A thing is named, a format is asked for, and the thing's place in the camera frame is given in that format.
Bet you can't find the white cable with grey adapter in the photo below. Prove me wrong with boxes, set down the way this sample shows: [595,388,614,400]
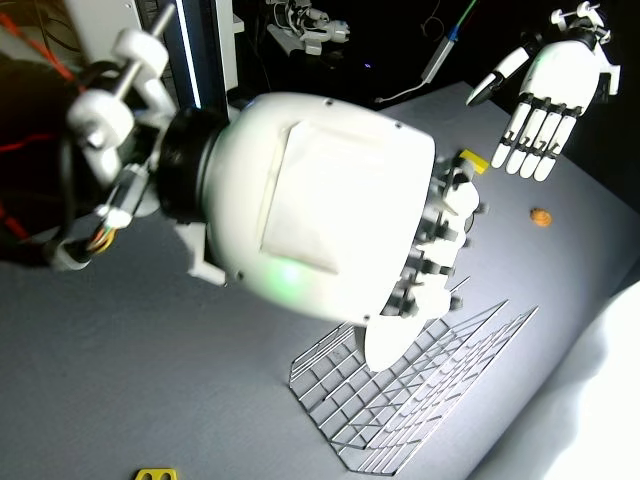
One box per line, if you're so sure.
[373,37,456,107]

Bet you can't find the green cable with blue connector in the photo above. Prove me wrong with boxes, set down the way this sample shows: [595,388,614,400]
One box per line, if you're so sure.
[446,0,480,45]

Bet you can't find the spare white robotic hand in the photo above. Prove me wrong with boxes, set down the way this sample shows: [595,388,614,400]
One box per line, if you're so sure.
[267,0,351,56]

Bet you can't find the wire dish rack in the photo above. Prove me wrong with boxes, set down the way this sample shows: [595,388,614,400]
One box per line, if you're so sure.
[287,277,541,476]

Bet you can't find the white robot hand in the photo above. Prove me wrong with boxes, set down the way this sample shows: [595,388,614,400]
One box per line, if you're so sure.
[198,91,490,327]
[464,38,603,184]

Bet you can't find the grey table cloth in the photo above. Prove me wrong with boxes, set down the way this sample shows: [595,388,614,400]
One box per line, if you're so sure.
[0,82,640,480]

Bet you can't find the yellow flat block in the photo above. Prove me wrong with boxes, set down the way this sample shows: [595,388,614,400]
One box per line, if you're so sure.
[459,148,489,175]

